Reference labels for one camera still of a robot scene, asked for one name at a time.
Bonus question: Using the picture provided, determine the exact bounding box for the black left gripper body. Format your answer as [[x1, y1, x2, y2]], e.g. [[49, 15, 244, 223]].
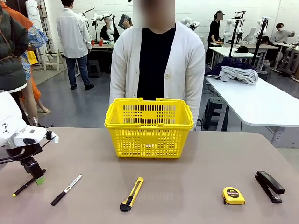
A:
[[6, 142, 43, 168]]

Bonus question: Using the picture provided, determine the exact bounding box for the black pen yellow tip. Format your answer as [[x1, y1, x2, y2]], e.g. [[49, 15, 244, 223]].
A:
[[12, 176, 37, 197]]

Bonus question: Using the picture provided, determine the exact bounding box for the yellow utility knife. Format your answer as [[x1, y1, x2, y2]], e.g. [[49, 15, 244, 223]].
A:
[[119, 177, 144, 212]]

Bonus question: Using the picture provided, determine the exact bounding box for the black stapler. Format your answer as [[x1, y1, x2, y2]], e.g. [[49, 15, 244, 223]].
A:
[[254, 170, 285, 204]]

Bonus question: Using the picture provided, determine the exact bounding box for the yellow plastic shopping basket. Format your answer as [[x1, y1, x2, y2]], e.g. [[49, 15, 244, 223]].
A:
[[104, 97, 195, 159]]

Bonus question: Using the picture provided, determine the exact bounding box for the person in white shirt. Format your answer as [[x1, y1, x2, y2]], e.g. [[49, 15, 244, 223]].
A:
[[57, 0, 95, 91]]

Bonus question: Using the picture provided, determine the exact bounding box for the person in white cardigan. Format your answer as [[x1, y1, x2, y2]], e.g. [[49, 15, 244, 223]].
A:
[[109, 0, 206, 124]]

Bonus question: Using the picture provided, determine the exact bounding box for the person in black clothes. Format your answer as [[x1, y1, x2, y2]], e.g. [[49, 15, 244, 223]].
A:
[[206, 10, 225, 66]]

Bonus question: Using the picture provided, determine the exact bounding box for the seated person with face mask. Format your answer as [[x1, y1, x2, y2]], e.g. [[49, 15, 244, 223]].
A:
[[270, 22, 295, 44]]

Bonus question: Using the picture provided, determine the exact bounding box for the white marker black cap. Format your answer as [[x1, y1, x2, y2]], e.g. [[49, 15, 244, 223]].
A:
[[50, 174, 83, 206]]

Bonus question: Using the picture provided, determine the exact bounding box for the mannequin in orange garment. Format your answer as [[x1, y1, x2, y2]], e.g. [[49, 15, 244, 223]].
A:
[[4, 3, 51, 128]]

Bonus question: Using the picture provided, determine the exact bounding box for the white step stool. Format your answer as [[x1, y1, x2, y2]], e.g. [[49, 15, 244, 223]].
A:
[[37, 48, 67, 71]]

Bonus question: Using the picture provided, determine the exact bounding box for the mannequin in dark green vest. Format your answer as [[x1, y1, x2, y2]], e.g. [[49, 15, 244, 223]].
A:
[[0, 4, 30, 93]]

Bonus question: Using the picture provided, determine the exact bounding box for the dark plastic stool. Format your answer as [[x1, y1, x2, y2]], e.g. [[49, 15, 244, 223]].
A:
[[87, 60, 102, 78]]

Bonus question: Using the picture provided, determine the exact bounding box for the blue patterned garment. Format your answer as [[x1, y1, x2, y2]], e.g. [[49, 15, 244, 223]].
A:
[[22, 25, 49, 81]]

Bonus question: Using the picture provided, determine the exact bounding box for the white tall column appliance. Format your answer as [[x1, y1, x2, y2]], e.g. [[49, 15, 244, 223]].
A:
[[25, 0, 44, 32]]

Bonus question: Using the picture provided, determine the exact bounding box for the grey plastic stool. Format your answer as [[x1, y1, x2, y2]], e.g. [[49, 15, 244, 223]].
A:
[[202, 97, 228, 131]]

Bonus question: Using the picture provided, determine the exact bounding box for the yellow tape measure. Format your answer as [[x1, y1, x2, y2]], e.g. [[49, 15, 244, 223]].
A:
[[221, 186, 246, 205]]

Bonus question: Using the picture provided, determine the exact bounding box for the small white table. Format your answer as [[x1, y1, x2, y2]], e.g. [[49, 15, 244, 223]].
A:
[[209, 46, 260, 70]]

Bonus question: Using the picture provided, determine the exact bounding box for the pile of clothes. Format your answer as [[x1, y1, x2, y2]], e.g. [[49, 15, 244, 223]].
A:
[[205, 57, 256, 79]]

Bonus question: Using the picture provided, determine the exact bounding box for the grey folded garment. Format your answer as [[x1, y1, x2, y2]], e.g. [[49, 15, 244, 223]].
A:
[[221, 66, 259, 84]]

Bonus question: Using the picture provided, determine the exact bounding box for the large white table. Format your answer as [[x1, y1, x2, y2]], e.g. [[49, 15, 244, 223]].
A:
[[205, 76, 299, 149]]

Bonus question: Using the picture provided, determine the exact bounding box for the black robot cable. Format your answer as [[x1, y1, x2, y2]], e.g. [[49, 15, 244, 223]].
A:
[[0, 136, 57, 164]]

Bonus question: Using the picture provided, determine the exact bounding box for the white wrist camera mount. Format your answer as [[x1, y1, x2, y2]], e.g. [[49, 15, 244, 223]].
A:
[[45, 130, 59, 144]]

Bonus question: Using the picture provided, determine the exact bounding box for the black camera stand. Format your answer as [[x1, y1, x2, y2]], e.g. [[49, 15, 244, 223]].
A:
[[228, 11, 246, 58], [251, 17, 269, 66]]

